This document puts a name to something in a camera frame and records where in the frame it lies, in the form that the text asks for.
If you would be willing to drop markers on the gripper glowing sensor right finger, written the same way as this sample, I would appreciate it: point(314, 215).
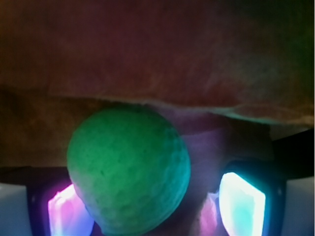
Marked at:
point(260, 199)

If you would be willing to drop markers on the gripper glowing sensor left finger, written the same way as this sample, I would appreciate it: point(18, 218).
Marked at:
point(41, 201)

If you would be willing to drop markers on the green textured ball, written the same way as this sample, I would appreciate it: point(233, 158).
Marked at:
point(130, 167)

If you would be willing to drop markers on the brown paper-lined cardboard box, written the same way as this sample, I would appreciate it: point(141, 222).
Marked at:
point(224, 62)

